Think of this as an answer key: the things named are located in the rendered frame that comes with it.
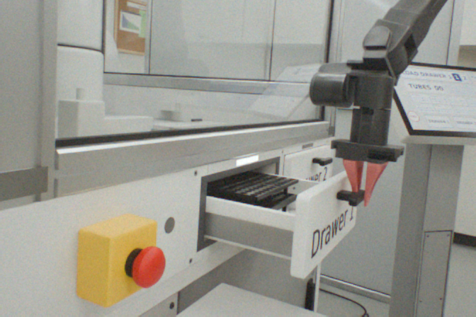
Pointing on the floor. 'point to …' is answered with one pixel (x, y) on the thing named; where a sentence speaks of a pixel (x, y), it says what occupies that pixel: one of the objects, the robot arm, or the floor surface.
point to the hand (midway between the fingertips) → (361, 199)
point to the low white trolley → (242, 305)
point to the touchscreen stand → (426, 229)
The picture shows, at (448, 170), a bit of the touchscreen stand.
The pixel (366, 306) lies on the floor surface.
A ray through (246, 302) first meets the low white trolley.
